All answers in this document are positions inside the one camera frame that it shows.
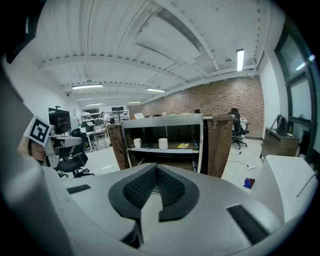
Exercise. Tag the black backpack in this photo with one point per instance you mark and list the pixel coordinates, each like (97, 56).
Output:
(282, 125)

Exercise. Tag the black office chair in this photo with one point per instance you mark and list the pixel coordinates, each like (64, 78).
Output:
(240, 135)
(75, 160)

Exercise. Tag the white power strip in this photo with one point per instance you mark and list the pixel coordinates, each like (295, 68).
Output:
(250, 167)

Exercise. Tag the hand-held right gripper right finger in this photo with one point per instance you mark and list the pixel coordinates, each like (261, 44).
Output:
(205, 205)

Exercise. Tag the white shelving unit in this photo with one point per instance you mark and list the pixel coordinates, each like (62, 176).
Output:
(117, 115)

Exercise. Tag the long ceiling light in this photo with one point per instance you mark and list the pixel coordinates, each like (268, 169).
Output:
(155, 89)
(87, 86)
(135, 102)
(94, 104)
(240, 60)

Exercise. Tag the person's left forearm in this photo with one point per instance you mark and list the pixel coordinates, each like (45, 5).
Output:
(33, 151)

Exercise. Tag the black television screen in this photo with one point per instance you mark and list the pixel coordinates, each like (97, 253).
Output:
(59, 120)

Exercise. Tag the blue and red bag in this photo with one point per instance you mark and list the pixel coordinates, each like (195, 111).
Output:
(249, 182)

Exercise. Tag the white paper roll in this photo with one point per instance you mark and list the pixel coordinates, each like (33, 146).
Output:
(163, 144)

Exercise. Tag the wooden cabinet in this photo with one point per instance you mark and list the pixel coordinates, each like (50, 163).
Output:
(278, 146)

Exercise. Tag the black framed window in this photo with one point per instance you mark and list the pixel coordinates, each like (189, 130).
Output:
(297, 82)

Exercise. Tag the yellow snack packet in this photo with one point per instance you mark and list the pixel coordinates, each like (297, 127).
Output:
(183, 146)

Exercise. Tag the white mug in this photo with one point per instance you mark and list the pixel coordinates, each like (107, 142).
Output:
(137, 143)

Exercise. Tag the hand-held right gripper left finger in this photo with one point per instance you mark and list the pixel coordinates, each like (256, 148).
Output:
(100, 200)

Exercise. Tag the small dark blue box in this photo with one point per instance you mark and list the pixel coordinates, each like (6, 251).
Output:
(149, 146)

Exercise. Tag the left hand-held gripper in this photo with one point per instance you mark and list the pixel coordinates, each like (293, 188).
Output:
(38, 130)

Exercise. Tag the stainless steel cart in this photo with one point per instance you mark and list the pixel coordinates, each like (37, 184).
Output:
(162, 130)

